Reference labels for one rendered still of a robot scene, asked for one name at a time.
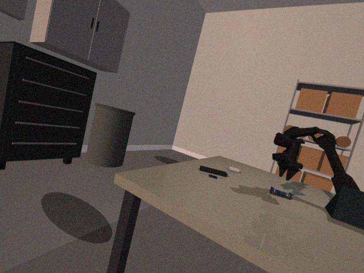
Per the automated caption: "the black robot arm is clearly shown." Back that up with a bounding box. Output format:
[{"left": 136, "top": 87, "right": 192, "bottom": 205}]
[{"left": 272, "top": 126, "right": 360, "bottom": 193}]

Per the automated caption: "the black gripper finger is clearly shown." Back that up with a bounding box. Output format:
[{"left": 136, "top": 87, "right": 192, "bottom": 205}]
[
  {"left": 286, "top": 166, "right": 300, "bottom": 181},
  {"left": 277, "top": 163, "right": 287, "bottom": 177}
]

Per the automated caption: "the blue cylindrical battery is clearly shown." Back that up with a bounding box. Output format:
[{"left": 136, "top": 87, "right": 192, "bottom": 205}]
[{"left": 273, "top": 189, "right": 286, "bottom": 196}]

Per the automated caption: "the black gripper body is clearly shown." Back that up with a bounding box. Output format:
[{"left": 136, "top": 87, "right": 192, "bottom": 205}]
[{"left": 276, "top": 148, "right": 303, "bottom": 169}]

